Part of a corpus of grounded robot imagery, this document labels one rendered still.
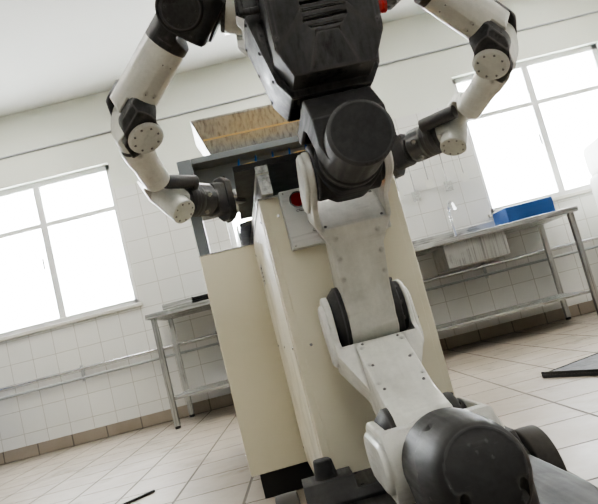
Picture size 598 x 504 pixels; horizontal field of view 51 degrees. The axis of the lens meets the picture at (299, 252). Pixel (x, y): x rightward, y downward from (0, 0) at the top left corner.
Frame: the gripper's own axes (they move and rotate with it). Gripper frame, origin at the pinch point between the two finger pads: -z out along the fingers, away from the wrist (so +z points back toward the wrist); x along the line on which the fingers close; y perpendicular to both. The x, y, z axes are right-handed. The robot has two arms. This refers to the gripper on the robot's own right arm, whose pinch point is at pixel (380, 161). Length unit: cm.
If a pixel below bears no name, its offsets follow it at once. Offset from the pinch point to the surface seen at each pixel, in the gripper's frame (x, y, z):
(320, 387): -53, 39, -8
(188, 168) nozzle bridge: 24, 4, -71
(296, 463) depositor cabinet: -82, -4, -63
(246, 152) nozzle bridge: 25, -11, -57
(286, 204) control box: -10.3, 38.6, -4.5
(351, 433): -65, 35, -5
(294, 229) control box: -16.4, 38.4, -4.2
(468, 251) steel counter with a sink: -18, -309, -124
